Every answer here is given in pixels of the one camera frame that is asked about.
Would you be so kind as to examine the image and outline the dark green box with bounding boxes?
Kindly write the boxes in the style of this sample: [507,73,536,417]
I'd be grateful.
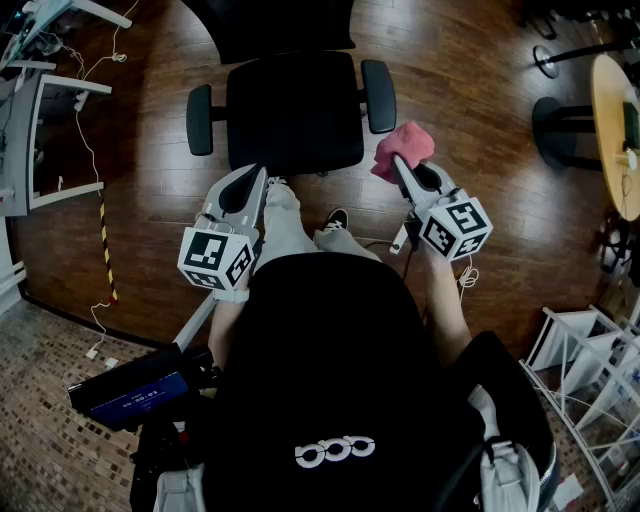
[621,101,640,149]

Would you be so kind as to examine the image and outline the white metal bar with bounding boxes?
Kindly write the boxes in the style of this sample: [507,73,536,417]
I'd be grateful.
[171,293,219,352]

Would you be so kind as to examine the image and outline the white metal rack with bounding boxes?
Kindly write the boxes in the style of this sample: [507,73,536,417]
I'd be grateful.
[519,303,640,512]

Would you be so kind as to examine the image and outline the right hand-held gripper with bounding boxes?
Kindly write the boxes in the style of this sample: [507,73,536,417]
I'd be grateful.
[391,154,494,263]

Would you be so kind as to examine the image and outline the black chair armrest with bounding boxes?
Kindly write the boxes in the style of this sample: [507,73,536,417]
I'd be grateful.
[357,58,398,135]
[186,83,229,157]

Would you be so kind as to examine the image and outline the black coat rack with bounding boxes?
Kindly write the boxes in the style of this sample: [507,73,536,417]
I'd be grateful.
[532,40,640,80]

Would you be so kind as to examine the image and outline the long white cable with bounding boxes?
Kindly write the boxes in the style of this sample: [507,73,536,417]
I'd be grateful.
[62,0,142,197]

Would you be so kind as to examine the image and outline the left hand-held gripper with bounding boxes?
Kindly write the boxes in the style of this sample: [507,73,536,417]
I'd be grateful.
[177,162,272,304]

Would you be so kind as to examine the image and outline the white cable with plug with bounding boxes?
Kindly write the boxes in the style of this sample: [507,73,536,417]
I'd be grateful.
[85,297,119,361]

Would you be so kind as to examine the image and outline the grey shoulder strap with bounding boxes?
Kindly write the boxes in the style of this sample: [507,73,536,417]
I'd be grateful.
[467,384,544,512]
[152,462,207,512]

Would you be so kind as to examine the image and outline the white desk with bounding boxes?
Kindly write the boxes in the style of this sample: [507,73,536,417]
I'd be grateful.
[0,0,134,71]

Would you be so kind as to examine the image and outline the round wooden table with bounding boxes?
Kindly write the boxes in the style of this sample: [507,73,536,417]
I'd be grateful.
[531,53,640,223]

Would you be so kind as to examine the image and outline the person's black shirt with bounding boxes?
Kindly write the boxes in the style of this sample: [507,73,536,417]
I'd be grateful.
[199,252,561,512]

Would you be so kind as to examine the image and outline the white desk frame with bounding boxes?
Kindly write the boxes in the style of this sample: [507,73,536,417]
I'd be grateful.
[0,73,114,219]

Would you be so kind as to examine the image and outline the black tablet device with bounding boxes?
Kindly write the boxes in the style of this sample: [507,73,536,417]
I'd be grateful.
[67,343,215,434]

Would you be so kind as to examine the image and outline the black office chair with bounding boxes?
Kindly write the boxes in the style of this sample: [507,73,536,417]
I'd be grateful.
[517,0,621,42]
[225,49,366,177]

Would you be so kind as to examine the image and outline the black chest mount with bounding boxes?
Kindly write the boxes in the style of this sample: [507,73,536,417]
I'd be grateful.
[128,367,222,512]

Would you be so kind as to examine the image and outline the person's grey trousers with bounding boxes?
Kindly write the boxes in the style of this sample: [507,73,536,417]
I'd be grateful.
[252,182,384,274]

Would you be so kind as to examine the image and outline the white power adapter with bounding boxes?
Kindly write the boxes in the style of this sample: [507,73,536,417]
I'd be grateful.
[389,222,409,256]

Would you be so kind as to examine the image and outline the person's right forearm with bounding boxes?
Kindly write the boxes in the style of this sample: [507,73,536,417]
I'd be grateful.
[421,249,474,370]

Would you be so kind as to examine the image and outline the white coiled cable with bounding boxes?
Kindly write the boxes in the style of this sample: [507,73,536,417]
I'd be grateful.
[456,253,481,304]

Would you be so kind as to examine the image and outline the pink cloth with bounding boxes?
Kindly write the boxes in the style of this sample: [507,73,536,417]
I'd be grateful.
[370,122,436,184]

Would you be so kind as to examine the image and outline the white paper sheet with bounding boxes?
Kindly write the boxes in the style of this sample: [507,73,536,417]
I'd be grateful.
[551,471,585,509]

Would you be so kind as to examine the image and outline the yellow black striped cable cover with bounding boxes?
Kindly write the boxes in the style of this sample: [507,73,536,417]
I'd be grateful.
[98,194,120,304]

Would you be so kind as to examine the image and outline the person's left forearm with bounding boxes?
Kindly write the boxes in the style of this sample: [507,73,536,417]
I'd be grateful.
[207,297,251,372]

